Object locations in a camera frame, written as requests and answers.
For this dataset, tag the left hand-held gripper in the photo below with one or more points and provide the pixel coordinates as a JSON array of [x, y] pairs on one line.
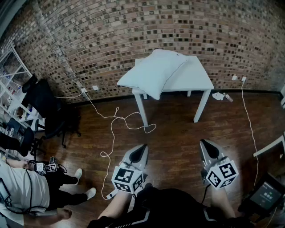
[[127, 178]]

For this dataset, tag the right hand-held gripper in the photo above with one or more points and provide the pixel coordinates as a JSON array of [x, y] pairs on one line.
[[220, 173]]

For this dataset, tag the white pillow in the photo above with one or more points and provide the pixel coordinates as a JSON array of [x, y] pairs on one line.
[[151, 71]]

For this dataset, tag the person's right forearm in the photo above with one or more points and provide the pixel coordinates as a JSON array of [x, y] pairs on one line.
[[222, 200]]

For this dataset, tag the person's left forearm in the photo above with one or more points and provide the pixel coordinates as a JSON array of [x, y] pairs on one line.
[[115, 207]]

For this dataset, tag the white desk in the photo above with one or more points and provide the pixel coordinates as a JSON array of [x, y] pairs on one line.
[[270, 147]]

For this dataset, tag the person's black clothing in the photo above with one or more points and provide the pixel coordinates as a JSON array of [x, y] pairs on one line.
[[169, 207]]

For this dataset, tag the black tablet screen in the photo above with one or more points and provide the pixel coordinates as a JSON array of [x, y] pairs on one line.
[[265, 196]]

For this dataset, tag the white square table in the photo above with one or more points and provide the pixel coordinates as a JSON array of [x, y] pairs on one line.
[[191, 75]]

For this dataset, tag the black office chair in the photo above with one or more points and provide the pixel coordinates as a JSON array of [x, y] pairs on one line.
[[42, 98], [25, 142]]

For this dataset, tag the white metal shelf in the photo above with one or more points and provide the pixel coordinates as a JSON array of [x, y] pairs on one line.
[[22, 66]]

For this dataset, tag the white wall socket plate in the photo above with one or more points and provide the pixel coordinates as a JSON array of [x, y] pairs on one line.
[[79, 84], [95, 87], [234, 77]]

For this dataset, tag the white wall charger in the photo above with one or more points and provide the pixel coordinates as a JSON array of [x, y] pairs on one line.
[[244, 78], [83, 90]]

